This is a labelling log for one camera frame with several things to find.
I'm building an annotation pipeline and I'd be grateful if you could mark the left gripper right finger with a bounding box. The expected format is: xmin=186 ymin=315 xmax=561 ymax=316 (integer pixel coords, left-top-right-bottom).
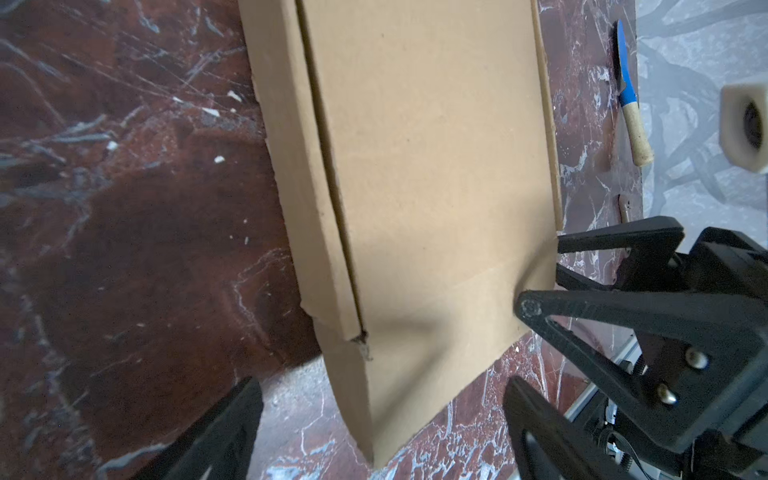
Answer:
xmin=503 ymin=376 xmax=631 ymax=480

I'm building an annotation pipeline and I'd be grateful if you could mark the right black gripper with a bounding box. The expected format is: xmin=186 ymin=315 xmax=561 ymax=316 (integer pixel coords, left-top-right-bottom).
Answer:
xmin=514 ymin=215 xmax=768 ymax=480

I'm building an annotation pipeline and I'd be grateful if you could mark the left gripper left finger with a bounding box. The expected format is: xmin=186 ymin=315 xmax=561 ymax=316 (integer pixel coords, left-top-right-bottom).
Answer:
xmin=134 ymin=377 xmax=264 ymax=479

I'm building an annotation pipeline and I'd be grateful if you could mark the brown cardboard box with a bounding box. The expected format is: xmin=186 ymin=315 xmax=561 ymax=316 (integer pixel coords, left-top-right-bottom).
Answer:
xmin=239 ymin=1 xmax=562 ymax=469

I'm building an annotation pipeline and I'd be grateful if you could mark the blue trowel wooden handle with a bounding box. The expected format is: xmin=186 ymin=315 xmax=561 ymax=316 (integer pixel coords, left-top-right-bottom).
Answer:
xmin=613 ymin=19 xmax=654 ymax=168

